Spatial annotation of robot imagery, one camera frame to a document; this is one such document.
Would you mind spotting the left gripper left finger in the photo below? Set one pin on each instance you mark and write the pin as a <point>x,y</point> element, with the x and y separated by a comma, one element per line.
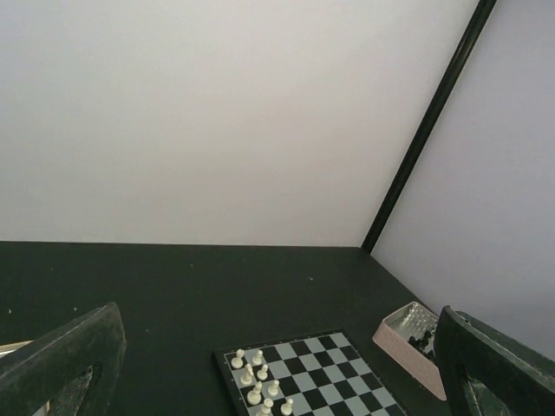
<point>74,368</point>

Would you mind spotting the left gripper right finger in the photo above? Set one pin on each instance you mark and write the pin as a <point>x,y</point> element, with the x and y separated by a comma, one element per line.
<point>485,372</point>

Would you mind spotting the white rook chess piece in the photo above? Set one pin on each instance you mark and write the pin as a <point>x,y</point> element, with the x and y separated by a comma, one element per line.
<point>237,360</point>

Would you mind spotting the white knight chess piece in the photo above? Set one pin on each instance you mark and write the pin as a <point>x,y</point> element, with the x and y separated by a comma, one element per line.
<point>247,376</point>

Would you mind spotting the white bishop chess piece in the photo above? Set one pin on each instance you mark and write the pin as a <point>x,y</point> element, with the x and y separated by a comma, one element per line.
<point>254,396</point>

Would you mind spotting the white pawn chess piece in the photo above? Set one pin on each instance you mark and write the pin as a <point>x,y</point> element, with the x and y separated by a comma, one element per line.
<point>258,358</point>

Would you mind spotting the black chess pieces in tray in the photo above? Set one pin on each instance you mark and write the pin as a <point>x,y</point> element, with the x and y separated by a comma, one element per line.
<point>421,345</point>

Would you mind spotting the gold metal tray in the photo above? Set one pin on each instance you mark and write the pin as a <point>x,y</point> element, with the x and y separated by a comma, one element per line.
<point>10,348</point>

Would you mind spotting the pink metal tray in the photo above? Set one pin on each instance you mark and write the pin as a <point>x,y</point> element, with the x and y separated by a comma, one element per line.
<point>392,337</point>

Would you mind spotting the black and white chessboard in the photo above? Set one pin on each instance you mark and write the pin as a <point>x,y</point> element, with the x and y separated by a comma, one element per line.
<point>323,373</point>

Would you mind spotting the black corner frame post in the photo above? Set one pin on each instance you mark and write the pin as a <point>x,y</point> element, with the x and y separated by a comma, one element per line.
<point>458,61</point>

